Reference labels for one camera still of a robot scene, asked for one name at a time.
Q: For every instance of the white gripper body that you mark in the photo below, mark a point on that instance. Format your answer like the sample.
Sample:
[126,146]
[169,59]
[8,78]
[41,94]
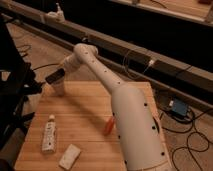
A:
[70,64]

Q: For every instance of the black eraser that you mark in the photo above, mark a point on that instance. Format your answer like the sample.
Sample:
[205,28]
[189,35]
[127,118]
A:
[55,76]

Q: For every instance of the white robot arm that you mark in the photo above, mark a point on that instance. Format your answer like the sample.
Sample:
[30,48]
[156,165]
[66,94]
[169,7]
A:
[140,141]

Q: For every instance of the white ceramic cup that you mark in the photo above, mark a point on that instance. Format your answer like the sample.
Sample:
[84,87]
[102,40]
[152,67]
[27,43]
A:
[58,87]

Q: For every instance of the black stand at left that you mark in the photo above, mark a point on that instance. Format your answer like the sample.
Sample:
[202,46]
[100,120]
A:
[17,80]

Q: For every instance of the white tube with cap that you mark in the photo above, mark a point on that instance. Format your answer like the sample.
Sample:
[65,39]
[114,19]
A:
[49,136]

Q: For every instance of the orange carrot toy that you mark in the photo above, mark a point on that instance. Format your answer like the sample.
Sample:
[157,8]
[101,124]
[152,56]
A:
[109,126]

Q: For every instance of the white sponge block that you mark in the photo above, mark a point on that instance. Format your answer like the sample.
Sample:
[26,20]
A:
[69,157]

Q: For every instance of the blue box on floor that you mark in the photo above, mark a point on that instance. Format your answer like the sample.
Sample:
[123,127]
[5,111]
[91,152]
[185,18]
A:
[178,107]

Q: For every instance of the white clamp on rail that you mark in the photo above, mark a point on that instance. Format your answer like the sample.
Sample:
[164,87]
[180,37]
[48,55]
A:
[58,15]

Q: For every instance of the long metal rail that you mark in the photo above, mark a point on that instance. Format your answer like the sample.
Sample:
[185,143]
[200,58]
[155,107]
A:
[181,45]

